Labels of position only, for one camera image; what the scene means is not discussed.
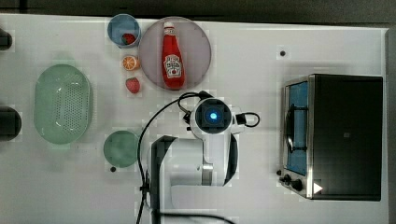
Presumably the green perforated colander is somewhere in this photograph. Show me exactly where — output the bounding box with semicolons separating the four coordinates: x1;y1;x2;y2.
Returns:
34;64;93;145

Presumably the toy strawberry in cup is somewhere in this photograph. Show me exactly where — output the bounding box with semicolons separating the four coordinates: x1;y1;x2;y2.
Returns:
121;33;136;46

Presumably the dark cylindrical cup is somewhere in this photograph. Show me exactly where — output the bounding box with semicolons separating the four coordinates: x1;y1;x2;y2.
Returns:
0;29;13;50

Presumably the toy strawberry on table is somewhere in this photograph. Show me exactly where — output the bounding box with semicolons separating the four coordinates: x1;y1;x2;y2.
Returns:
125;77;140;94

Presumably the toaster oven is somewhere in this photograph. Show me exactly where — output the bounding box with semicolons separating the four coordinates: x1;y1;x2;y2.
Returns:
276;74;384;202

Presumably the green mug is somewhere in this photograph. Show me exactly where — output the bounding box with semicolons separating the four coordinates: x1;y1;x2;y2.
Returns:
104;131;139;168

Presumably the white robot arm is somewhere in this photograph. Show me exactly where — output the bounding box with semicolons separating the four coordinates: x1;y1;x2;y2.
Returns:
148;98;238;224

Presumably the toy orange slice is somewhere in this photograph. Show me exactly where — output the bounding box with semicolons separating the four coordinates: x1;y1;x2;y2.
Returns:
121;55;140;71

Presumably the blue cup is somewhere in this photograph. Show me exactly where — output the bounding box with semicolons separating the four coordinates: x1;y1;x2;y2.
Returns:
106;14;141;49

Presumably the red ketchup bottle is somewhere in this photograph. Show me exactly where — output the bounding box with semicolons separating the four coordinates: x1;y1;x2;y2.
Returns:
162;21;186;90

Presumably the grey round plate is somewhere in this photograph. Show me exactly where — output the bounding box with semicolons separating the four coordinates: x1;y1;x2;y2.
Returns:
138;17;212;90

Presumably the black bowl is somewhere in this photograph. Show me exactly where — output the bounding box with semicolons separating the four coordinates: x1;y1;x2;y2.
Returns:
0;105;21;142

